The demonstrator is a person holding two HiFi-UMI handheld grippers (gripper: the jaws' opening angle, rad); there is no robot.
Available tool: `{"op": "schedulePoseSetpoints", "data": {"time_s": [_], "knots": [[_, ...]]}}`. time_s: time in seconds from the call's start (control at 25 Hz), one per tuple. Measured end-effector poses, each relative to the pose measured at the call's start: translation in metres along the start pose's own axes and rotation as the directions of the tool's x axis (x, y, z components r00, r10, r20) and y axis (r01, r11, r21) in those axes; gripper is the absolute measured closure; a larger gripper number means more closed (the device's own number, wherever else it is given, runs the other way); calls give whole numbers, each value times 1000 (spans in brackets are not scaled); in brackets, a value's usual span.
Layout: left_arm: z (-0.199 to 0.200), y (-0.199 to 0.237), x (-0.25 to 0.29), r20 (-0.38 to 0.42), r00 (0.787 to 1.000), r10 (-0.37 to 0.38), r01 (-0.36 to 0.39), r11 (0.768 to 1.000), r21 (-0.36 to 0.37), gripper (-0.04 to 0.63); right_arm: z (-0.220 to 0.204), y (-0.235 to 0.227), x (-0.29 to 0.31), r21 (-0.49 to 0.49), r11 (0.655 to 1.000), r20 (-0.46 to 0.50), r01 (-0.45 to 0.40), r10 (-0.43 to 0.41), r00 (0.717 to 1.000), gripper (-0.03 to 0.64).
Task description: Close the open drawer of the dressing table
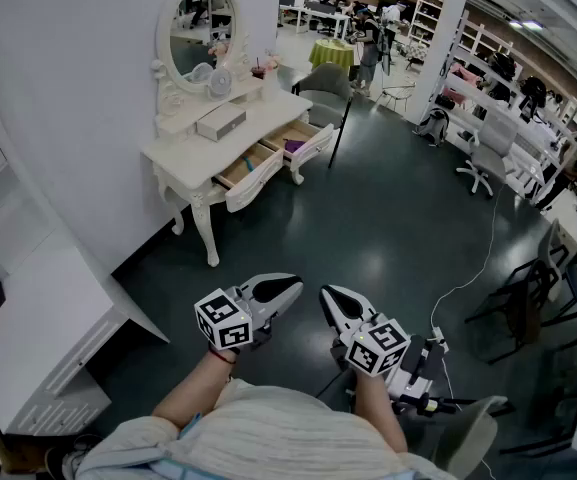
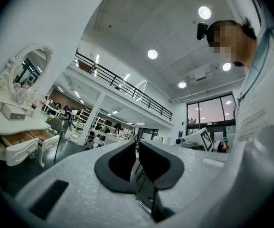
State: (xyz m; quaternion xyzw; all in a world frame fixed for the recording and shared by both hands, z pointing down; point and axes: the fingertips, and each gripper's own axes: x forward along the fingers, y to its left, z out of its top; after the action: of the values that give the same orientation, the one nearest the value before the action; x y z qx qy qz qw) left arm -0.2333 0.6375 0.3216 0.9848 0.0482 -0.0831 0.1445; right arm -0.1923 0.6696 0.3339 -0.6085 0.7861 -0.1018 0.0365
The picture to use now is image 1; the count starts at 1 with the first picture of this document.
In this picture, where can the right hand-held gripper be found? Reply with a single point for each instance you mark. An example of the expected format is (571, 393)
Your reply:
(375, 348)

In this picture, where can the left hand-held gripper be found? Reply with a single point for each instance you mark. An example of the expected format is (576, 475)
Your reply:
(223, 318)

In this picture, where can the table drawer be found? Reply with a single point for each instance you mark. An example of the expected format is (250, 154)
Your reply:
(253, 185)
(313, 150)

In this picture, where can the white dressing table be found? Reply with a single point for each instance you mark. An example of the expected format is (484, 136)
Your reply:
(248, 128)

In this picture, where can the person's left forearm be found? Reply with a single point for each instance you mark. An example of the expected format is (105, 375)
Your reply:
(193, 388)

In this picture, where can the person's right forearm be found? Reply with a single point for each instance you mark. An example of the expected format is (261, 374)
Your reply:
(378, 408)

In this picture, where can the white power adapter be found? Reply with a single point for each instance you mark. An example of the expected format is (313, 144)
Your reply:
(439, 339)

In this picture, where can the teal item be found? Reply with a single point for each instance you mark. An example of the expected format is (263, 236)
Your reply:
(249, 164)

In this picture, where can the person's striped grey shirt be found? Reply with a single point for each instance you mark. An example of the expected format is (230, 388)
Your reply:
(278, 433)

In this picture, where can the purple cloth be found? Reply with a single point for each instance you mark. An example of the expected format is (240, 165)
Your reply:
(294, 145)

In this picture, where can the white grey jewelry box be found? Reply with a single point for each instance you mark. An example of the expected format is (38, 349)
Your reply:
(220, 120)

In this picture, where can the grey plastic chair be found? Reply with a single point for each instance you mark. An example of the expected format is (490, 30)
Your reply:
(468, 433)

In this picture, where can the black metal chair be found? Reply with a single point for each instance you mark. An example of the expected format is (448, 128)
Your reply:
(523, 308)

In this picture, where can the grey backpack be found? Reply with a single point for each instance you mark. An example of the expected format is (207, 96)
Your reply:
(433, 125)

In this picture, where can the pink flowers in white vase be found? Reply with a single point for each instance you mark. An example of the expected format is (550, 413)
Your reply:
(271, 85)

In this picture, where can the white grey office chair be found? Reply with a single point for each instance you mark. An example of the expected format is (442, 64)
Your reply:
(490, 153)

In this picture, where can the small white desk fan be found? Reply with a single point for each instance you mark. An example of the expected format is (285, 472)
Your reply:
(219, 84)

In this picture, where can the grey armchair with black legs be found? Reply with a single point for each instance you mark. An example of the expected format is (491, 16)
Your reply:
(325, 83)

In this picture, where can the dark drink cup with straw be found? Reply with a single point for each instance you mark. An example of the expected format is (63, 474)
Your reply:
(257, 72)

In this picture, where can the white cabinet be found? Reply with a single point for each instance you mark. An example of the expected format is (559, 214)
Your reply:
(43, 318)

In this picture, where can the round table with green cloth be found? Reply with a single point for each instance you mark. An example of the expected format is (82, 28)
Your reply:
(332, 54)

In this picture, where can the long white shelf rack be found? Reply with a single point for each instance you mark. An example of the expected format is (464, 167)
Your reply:
(518, 133)

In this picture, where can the white ornate oval mirror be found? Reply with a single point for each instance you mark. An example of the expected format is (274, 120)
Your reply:
(165, 43)

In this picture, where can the white office desks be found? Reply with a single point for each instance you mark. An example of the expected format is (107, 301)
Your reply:
(318, 18)

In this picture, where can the tall white shelf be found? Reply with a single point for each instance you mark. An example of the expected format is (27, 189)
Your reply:
(425, 20)

